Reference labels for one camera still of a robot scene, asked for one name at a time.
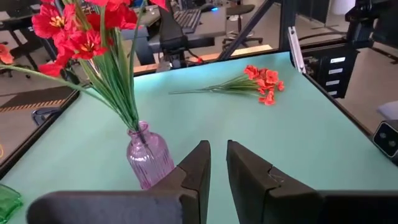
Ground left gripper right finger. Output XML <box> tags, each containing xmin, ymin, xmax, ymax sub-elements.
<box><xmin>226</xmin><ymin>140</ymin><xmax>323</xmax><ymax>224</ymax></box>

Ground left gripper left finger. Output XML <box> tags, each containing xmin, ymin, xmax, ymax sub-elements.
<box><xmin>149</xmin><ymin>140</ymin><xmax>211</xmax><ymax>224</ymax></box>

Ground red artificial flower bunch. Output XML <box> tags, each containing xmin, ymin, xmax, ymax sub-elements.
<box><xmin>0</xmin><ymin>1</ymin><xmax>141</xmax><ymax>131</ymax></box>
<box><xmin>83</xmin><ymin>0</ymin><xmax>170</xmax><ymax>131</ymax></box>

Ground pink ribbed glass vase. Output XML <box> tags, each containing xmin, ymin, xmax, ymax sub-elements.
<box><xmin>126</xmin><ymin>121</ymin><xmax>175</xmax><ymax>190</ymax></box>

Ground green glass vase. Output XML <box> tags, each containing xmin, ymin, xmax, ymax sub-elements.
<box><xmin>0</xmin><ymin>183</ymin><xmax>24</xmax><ymax>223</ymax></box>

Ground green table mat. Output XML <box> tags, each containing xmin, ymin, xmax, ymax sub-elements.
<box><xmin>0</xmin><ymin>51</ymin><xmax>398</xmax><ymax>224</ymax></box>

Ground black cabinet white labels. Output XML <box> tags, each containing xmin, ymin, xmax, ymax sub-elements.
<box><xmin>301</xmin><ymin>43</ymin><xmax>360</xmax><ymax>100</ymax></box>

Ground black computer keyboard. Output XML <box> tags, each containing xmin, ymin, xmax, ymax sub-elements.
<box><xmin>173</xmin><ymin>8</ymin><xmax>203</xmax><ymax>34</ymax></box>

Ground computer mouse blue light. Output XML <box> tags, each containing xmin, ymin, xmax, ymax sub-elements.
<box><xmin>201</xmin><ymin>2</ymin><xmax>220</xmax><ymax>14</ymax></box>

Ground black office stool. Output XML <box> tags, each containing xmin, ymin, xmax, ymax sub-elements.
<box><xmin>221</xmin><ymin>3</ymin><xmax>264</xmax><ymax>48</ymax></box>

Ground black table clamp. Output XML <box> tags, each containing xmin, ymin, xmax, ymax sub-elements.
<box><xmin>30</xmin><ymin>107</ymin><xmax>62</xmax><ymax>127</ymax></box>

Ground orange black hazard strip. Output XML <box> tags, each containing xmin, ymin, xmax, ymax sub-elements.
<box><xmin>0</xmin><ymin>85</ymin><xmax>75</xmax><ymax>114</ymax></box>

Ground black equipment stand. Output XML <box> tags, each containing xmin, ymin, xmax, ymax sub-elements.
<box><xmin>344</xmin><ymin>0</ymin><xmax>398</xmax><ymax>50</ymax></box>

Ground black table-level camera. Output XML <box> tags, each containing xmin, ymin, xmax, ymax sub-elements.
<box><xmin>371</xmin><ymin>119</ymin><xmax>398</xmax><ymax>166</ymax></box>

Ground black aluminium table frame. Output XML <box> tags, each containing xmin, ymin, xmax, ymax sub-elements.
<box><xmin>0</xmin><ymin>0</ymin><xmax>374</xmax><ymax>180</ymax></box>

